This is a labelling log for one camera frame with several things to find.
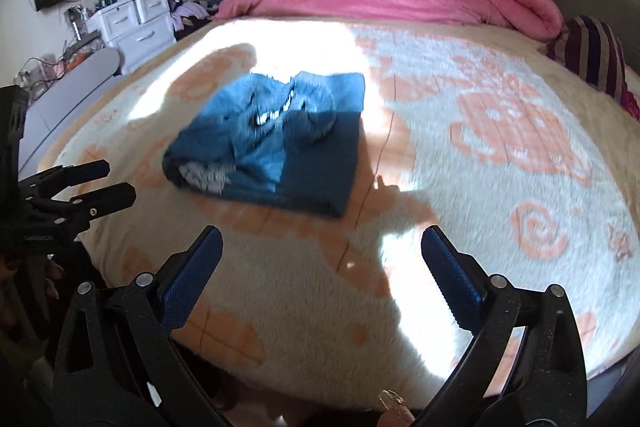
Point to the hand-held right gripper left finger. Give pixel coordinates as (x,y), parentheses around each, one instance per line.
(192,279)

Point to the purple striped pillow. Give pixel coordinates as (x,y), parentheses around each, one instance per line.
(595,52)

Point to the white and peach fluffy blanket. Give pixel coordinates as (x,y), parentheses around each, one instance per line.
(500,207)

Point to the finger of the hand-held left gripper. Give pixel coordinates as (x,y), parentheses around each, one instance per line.
(75,173)
(107,199)

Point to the person's left hand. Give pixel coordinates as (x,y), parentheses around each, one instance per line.
(52,281)

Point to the white drawer cabinet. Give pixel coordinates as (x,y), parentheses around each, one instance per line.
(145,37)

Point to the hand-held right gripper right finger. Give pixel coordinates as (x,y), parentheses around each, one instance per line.
(452,279)

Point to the grey oval table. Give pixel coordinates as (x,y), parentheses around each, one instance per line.
(75,97)

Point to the pile of clothes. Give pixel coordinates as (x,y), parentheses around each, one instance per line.
(192,9)

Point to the person's right hand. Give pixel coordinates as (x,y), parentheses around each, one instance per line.
(395,412)

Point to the blue pants with white lace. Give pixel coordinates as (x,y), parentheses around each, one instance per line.
(300,157)

